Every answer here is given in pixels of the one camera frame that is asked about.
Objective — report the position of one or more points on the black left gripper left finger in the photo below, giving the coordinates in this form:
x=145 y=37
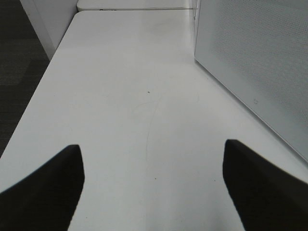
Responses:
x=46 y=199

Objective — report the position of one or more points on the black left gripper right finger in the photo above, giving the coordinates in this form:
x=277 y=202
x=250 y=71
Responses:
x=266 y=197

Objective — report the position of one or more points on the white microwave door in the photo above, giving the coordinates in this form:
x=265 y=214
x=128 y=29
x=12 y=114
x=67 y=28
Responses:
x=258 y=50

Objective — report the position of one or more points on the white adjacent table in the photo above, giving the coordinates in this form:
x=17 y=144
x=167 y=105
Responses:
x=88 y=5

